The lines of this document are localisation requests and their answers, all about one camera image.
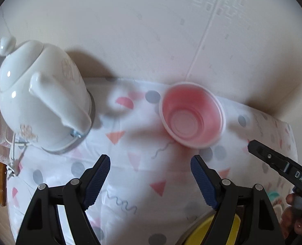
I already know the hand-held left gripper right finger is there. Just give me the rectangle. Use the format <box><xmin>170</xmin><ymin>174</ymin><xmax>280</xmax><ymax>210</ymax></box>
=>
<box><xmin>190</xmin><ymin>155</ymin><xmax>287</xmax><ymax>245</ymax></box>

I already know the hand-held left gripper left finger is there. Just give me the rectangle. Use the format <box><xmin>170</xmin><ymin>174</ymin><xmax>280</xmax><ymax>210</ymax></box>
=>
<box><xmin>15</xmin><ymin>154</ymin><xmax>111</xmax><ymax>245</ymax></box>

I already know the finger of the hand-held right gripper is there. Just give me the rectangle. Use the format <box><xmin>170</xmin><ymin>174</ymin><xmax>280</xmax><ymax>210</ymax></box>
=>
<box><xmin>247</xmin><ymin>139</ymin><xmax>294</xmax><ymax>175</ymax></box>

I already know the pink plastic cup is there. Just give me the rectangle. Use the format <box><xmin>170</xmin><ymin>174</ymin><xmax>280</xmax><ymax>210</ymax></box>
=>
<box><xmin>159</xmin><ymin>82</ymin><xmax>227</xmax><ymax>149</ymax></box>

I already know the person's right hand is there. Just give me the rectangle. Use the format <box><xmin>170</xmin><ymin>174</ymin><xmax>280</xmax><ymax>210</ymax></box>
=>
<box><xmin>280</xmin><ymin>193</ymin><xmax>302</xmax><ymax>243</ymax></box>

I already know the yellow bowl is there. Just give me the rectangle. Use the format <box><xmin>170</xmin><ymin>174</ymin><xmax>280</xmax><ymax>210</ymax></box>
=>
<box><xmin>177</xmin><ymin>209</ymin><xmax>241</xmax><ymax>245</ymax></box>

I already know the white dotted tablecloth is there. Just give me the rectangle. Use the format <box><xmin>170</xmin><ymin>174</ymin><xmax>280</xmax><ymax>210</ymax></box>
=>
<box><xmin>7</xmin><ymin>78</ymin><xmax>298</xmax><ymax>245</ymax></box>

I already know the white ceramic teapot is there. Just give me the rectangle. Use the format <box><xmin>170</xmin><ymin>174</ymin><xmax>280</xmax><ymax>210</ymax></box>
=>
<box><xmin>0</xmin><ymin>36</ymin><xmax>96</xmax><ymax>155</ymax></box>

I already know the white cord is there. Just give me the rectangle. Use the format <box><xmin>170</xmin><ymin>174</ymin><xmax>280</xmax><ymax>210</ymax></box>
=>
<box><xmin>7</xmin><ymin>130</ymin><xmax>29</xmax><ymax>176</ymax></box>

